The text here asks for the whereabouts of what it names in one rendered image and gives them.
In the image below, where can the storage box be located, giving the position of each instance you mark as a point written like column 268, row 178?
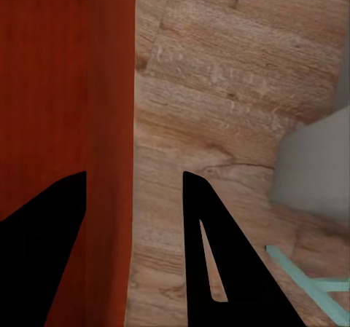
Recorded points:
column 67, row 106

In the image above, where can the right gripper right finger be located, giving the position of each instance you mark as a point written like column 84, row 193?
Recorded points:
column 255, row 299

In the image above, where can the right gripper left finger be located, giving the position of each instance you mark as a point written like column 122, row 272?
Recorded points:
column 35, row 245

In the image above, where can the standing mirror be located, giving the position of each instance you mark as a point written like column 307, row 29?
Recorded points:
column 316, row 287

